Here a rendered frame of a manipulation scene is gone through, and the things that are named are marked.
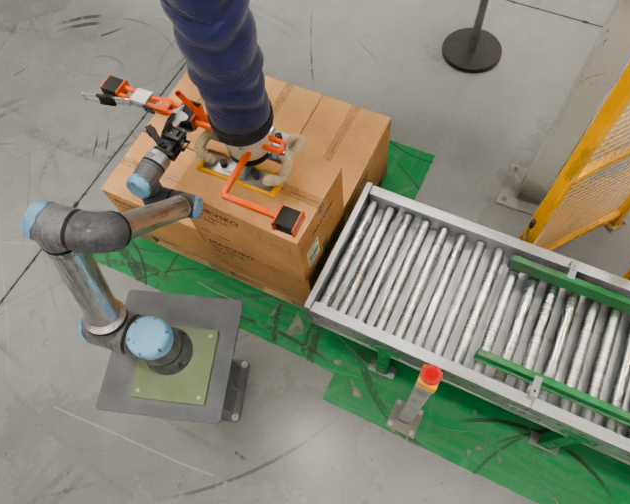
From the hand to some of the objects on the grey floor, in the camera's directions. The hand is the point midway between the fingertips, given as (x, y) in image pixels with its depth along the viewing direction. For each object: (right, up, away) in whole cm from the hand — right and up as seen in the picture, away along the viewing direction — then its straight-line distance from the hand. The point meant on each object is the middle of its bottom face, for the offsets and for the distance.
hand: (183, 113), depth 204 cm
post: (+95, -137, +66) cm, 179 cm away
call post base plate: (+95, -137, +66) cm, 179 cm away
